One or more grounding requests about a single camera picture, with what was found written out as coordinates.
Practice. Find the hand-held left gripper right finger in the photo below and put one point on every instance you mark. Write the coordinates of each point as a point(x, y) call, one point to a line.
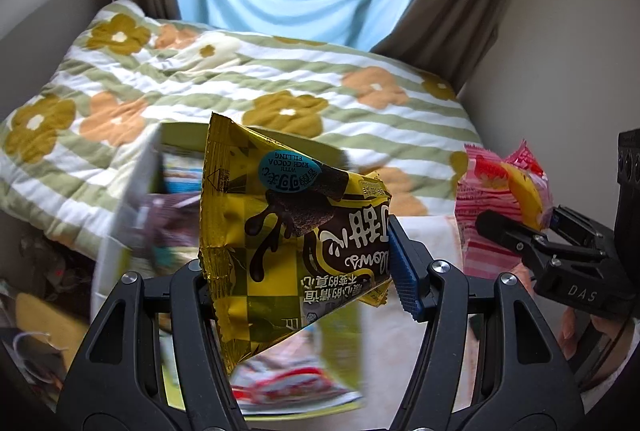
point(405, 276)

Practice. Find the pink striped snack packet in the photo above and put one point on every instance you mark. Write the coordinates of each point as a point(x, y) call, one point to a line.
point(470, 251)

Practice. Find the blue white snack packet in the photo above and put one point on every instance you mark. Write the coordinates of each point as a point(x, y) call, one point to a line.
point(180, 176)

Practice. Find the floral striped blanket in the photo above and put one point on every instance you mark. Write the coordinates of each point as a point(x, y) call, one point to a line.
point(200, 76)

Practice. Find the pink plastic bag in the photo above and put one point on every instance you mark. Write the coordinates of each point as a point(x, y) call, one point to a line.
point(435, 236)

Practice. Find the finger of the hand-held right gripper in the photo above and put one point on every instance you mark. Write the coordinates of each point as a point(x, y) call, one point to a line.
point(510, 231)
point(580, 226)

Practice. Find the purple snack packet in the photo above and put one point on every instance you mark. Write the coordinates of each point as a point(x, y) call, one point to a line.
point(170, 226)

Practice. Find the gold chocolate snack packet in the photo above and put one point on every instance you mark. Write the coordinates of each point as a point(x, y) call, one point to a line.
point(280, 261)

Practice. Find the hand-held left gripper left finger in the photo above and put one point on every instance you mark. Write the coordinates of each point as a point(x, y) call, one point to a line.
point(192, 281)

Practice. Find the red white snack packet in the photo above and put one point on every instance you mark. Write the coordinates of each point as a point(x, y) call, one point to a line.
point(290, 381)

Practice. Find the yellow bear print box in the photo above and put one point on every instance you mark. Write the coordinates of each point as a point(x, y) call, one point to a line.
point(130, 211)

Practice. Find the floor clutter pile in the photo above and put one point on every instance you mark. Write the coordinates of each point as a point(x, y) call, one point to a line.
point(50, 321)

